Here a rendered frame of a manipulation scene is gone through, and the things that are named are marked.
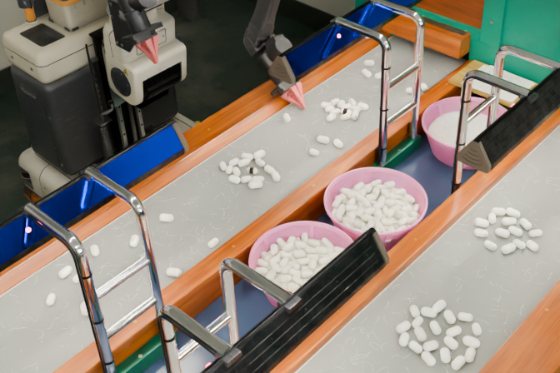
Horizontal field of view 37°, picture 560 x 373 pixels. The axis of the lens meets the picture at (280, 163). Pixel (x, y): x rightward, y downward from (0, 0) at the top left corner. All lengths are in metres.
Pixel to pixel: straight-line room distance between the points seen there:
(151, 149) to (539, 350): 0.93
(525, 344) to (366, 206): 0.57
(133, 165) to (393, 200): 0.73
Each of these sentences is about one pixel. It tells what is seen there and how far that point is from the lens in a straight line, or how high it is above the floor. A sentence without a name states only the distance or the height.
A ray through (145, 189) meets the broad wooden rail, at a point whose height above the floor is 0.76.
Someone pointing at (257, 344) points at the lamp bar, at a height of 1.10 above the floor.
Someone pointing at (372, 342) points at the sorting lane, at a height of 0.74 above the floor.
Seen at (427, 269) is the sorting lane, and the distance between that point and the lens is 2.07.
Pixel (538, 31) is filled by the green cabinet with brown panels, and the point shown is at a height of 0.94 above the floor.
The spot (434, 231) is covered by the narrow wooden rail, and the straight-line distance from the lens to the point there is 2.13.
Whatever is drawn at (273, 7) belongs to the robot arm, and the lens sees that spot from 2.49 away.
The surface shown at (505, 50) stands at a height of 1.11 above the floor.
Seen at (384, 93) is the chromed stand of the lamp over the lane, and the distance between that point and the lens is 2.26.
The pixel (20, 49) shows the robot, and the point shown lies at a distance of 2.97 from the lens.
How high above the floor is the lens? 2.20
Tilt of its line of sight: 38 degrees down
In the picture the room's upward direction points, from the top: 3 degrees counter-clockwise
